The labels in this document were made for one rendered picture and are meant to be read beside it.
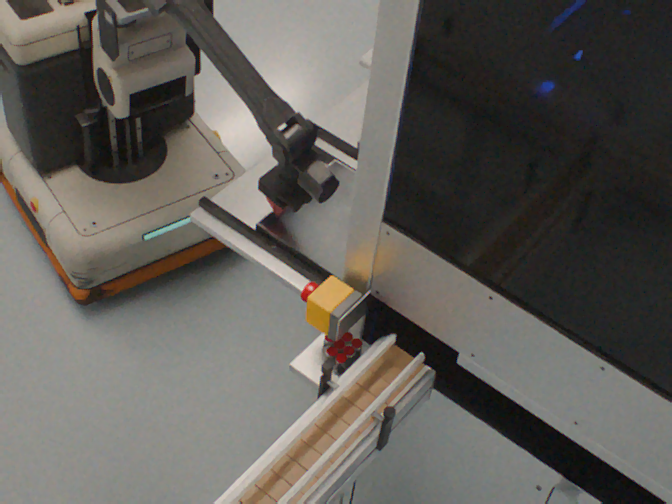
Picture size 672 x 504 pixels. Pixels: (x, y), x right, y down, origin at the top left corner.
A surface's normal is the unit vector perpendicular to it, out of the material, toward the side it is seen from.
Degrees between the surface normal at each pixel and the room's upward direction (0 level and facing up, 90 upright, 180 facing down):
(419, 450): 90
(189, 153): 0
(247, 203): 0
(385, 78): 90
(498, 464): 90
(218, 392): 0
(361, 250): 90
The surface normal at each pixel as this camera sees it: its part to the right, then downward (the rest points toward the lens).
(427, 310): -0.62, 0.54
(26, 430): 0.08, -0.67
